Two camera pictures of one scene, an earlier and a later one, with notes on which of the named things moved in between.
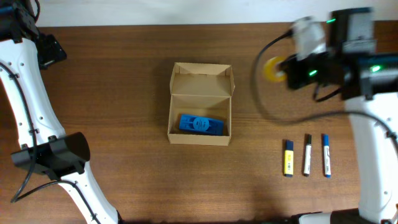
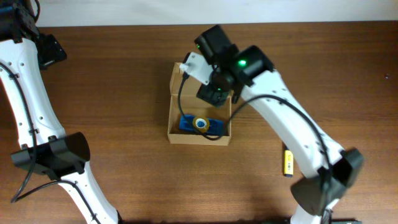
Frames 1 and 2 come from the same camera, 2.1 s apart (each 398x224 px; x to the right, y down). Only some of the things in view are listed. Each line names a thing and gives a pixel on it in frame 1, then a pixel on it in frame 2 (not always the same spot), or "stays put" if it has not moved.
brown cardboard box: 202,90 stays put
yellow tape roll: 270,69 to 201,124
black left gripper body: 49,51 stays put
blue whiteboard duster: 201,124 stays put
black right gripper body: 311,69 to 211,93
